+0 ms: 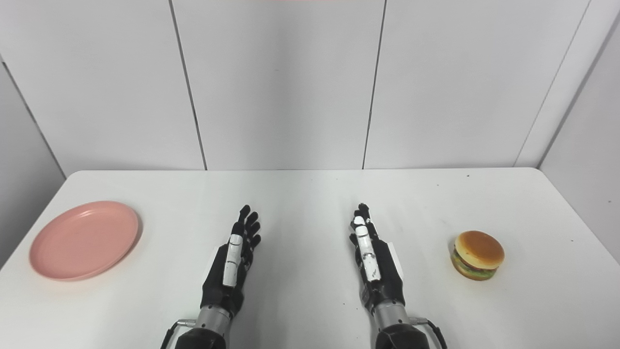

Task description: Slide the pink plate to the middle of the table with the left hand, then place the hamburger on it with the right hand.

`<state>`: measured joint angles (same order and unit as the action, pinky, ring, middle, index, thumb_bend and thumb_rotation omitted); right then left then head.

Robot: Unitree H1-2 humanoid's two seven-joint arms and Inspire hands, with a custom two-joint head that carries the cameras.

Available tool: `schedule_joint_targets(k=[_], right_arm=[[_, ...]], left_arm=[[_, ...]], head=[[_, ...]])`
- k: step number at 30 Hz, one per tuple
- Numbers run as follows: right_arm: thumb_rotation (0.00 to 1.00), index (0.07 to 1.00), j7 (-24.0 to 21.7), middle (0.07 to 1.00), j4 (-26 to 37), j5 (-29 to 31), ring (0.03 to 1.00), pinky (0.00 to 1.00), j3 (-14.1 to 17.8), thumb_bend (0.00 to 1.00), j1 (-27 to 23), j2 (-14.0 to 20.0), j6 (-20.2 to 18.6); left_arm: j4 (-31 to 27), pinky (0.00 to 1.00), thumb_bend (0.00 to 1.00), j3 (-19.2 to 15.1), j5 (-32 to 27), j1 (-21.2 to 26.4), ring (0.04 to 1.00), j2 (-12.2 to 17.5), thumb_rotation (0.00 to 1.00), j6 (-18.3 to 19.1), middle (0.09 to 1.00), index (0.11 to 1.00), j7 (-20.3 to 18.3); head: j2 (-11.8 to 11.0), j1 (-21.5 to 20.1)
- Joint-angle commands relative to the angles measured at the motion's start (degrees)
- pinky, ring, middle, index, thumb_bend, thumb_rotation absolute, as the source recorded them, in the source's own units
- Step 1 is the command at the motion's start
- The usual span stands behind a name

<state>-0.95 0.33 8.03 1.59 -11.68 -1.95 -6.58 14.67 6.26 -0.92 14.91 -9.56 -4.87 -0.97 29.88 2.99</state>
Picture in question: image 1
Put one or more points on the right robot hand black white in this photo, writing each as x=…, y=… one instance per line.
x=380, y=276

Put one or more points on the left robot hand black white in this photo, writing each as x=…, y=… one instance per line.
x=227, y=281

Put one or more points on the toy hamburger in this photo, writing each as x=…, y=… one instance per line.
x=478, y=254

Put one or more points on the pink round plate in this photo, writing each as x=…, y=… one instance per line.
x=85, y=240

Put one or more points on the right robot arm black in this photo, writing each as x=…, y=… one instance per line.
x=395, y=327

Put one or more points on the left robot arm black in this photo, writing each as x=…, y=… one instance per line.
x=206, y=329

